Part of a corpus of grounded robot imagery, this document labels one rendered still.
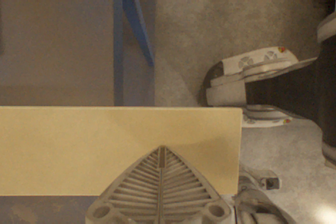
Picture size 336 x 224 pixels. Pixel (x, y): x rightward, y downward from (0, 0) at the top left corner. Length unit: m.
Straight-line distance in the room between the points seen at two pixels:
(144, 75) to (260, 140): 1.26
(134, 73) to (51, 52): 0.75
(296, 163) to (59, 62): 1.94
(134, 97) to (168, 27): 0.74
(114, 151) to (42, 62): 0.16
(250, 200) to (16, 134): 0.40
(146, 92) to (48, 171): 0.78
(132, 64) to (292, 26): 1.50
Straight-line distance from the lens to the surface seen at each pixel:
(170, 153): 0.16
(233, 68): 1.13
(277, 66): 0.61
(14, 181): 0.30
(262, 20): 1.69
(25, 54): 0.29
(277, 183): 0.47
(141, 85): 0.96
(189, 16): 1.46
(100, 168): 0.22
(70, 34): 0.25
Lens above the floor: 1.24
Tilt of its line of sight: 85 degrees down
